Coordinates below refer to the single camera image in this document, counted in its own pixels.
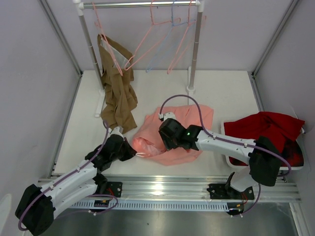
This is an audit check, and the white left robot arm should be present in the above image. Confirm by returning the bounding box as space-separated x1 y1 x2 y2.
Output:
15 134 136 236

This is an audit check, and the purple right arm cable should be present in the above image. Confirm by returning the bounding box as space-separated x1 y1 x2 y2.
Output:
158 94 292 218

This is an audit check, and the blue wire hanger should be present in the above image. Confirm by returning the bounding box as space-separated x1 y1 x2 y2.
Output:
145 0 185 73

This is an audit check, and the pink wire hanger right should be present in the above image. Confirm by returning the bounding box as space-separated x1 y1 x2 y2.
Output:
167 0 205 74

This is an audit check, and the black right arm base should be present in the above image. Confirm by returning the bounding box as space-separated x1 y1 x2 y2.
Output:
206 172 254 218

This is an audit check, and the white perforated basket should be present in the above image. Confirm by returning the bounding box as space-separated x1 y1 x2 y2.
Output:
222 105 307 173

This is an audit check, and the white slotted cable duct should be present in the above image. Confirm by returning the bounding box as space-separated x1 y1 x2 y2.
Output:
70 199 229 212

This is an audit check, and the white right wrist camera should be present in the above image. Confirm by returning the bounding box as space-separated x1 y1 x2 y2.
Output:
158 112 176 121

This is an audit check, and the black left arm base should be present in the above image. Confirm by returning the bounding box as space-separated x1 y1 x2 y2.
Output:
93 174 123 198

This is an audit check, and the pink skirt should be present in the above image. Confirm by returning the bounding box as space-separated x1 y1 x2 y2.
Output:
132 105 202 166

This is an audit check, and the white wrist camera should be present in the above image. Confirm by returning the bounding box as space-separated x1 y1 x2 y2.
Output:
158 112 176 121
110 126 123 137

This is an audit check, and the pink wire hanger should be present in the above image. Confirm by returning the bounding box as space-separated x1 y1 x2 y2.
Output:
124 0 171 71
167 0 205 74

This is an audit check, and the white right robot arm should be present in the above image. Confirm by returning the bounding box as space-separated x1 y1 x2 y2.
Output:
158 118 282 199

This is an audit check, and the red garment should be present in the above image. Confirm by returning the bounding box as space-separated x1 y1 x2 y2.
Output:
223 111 306 167

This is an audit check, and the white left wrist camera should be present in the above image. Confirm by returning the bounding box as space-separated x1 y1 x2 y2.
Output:
110 126 123 137

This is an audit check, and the pink hanger holding tan skirt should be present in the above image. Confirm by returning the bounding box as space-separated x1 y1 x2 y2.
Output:
92 2 123 76

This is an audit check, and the aluminium mounting rail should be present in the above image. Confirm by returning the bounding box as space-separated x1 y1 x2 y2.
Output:
36 173 302 204

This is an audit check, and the tan brown skirt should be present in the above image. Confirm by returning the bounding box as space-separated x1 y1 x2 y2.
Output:
97 34 138 133

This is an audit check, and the white garment rack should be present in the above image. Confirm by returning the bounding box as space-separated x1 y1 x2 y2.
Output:
72 0 205 118

